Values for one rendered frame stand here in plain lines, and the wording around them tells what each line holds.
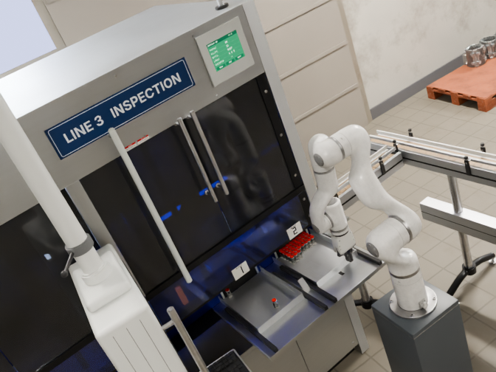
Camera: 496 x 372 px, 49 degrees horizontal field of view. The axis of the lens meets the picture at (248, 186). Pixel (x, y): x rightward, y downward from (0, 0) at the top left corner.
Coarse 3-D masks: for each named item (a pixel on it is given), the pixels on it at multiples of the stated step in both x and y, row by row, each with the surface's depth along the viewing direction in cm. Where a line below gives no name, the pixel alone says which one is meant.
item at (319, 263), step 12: (324, 240) 273; (312, 252) 267; (324, 252) 264; (336, 252) 261; (288, 264) 266; (300, 264) 263; (312, 264) 260; (324, 264) 257; (336, 264) 254; (312, 276) 252; (324, 276) 245
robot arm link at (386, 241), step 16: (384, 224) 201; (400, 224) 199; (368, 240) 200; (384, 240) 196; (400, 240) 198; (384, 256) 197; (400, 256) 203; (416, 256) 208; (400, 272) 206; (416, 272) 207
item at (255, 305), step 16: (240, 288) 263; (256, 288) 259; (272, 288) 255; (288, 288) 251; (224, 304) 256; (240, 304) 253; (256, 304) 249; (272, 304) 245; (288, 304) 237; (256, 320) 240; (272, 320) 234
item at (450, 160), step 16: (384, 144) 324; (400, 144) 312; (416, 144) 311; (432, 144) 300; (480, 144) 276; (416, 160) 304; (432, 160) 294; (448, 160) 285; (464, 160) 273; (480, 160) 269; (464, 176) 281; (480, 176) 271
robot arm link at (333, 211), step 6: (336, 198) 235; (330, 204) 232; (336, 204) 231; (330, 210) 232; (336, 210) 232; (342, 210) 235; (330, 216) 233; (336, 216) 233; (342, 216) 235; (336, 222) 234; (342, 222) 235; (336, 228) 236; (342, 228) 236
